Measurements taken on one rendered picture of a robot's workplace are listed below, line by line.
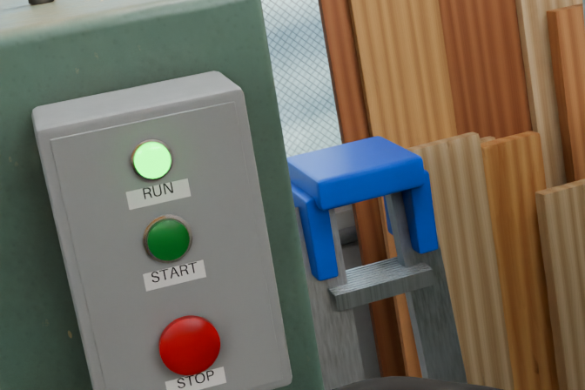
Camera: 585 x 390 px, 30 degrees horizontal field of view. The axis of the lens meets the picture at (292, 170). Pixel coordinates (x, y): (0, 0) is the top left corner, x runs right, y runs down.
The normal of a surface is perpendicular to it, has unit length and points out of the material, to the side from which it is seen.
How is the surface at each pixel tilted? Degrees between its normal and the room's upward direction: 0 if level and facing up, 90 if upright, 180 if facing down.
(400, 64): 87
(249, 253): 90
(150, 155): 86
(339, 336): 82
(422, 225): 90
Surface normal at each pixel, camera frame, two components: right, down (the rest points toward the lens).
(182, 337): 0.18, 0.10
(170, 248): 0.26, 0.29
